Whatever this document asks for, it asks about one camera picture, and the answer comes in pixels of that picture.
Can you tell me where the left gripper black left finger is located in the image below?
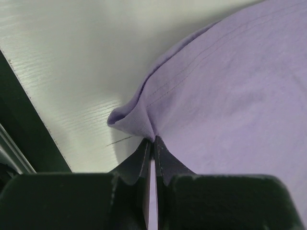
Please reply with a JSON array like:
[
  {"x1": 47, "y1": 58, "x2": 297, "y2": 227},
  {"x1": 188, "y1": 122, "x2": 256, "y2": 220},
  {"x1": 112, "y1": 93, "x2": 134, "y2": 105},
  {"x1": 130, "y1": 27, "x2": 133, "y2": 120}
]
[{"x1": 0, "y1": 140, "x2": 151, "y2": 230}]

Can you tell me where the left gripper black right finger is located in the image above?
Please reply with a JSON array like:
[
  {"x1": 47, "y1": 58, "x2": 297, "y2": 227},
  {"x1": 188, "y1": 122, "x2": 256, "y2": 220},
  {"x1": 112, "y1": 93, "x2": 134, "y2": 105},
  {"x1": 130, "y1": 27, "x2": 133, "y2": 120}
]
[{"x1": 153, "y1": 137, "x2": 305, "y2": 230}]

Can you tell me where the aluminium front rail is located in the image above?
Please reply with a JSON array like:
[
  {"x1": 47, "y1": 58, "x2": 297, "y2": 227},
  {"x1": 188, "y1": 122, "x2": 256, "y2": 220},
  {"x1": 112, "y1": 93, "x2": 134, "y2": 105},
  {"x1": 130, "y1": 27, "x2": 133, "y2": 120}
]
[{"x1": 0, "y1": 125, "x2": 36, "y2": 174}]

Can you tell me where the purple t shirt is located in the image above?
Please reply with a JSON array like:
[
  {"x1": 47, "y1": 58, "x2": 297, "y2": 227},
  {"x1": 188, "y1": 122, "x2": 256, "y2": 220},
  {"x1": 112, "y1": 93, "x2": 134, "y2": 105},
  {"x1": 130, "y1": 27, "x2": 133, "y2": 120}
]
[{"x1": 106, "y1": 0, "x2": 307, "y2": 199}]

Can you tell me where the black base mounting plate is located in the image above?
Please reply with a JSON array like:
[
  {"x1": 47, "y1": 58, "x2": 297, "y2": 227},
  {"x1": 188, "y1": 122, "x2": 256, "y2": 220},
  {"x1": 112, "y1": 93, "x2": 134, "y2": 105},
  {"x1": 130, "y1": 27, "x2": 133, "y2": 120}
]
[{"x1": 0, "y1": 54, "x2": 71, "y2": 173}]

